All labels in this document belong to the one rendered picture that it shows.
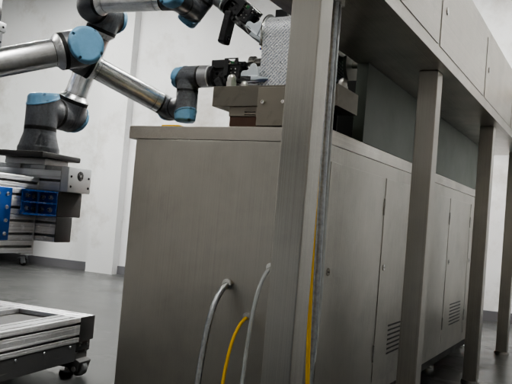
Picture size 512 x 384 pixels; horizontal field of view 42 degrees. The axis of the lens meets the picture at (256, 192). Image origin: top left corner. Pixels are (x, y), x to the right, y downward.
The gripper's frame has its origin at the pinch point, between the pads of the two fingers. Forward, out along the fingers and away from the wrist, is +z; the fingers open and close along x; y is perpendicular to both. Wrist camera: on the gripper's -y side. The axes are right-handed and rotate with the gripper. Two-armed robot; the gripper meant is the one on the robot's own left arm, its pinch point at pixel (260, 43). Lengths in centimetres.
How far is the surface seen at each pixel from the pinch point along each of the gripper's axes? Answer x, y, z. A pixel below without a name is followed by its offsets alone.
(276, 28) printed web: -7.8, 7.7, 6.2
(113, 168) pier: 301, -220, -230
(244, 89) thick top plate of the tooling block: -27.5, -9.6, 22.7
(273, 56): -7.8, 0.6, 11.8
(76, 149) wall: 305, -241, -282
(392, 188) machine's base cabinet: 26, -9, 60
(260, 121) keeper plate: -29.6, -12.6, 34.3
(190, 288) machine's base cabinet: -34, -60, 53
